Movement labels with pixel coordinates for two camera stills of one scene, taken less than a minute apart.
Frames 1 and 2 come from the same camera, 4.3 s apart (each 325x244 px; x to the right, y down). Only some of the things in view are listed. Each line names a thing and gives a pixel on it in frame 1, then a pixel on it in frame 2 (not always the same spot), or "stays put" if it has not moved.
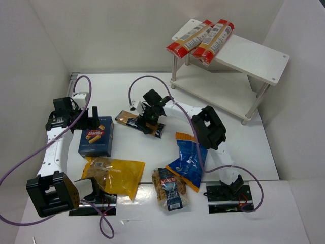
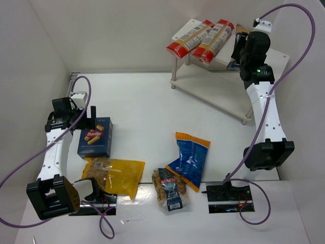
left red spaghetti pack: x=183 y=48 stays put
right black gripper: x=143 y=122 → x=238 y=47
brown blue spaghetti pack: x=133 y=120 → x=241 y=33
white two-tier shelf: x=237 y=79 stays put
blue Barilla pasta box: x=98 y=142 stays put
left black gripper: x=85 y=118 stays put
